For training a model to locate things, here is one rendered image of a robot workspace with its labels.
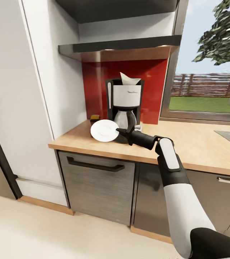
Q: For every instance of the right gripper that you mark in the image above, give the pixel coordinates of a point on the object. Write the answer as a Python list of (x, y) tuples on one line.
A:
[(133, 136)]

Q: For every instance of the dishwasher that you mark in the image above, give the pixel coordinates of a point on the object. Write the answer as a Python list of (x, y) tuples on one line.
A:
[(99, 186)]

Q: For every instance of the fridge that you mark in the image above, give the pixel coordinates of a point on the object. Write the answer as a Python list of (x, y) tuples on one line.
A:
[(41, 92)]

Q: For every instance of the coffee maker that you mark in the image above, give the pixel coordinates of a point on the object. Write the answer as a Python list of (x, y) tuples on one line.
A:
[(123, 104)]

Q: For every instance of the saucer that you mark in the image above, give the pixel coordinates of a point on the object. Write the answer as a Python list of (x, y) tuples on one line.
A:
[(104, 130)]

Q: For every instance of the bottle of coffee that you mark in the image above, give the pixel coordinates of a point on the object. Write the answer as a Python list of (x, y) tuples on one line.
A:
[(94, 118)]

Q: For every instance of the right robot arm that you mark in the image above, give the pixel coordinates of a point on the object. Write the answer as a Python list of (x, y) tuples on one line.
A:
[(191, 231)]

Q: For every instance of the paper coffee filter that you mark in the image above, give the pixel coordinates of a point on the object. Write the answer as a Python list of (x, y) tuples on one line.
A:
[(129, 81)]

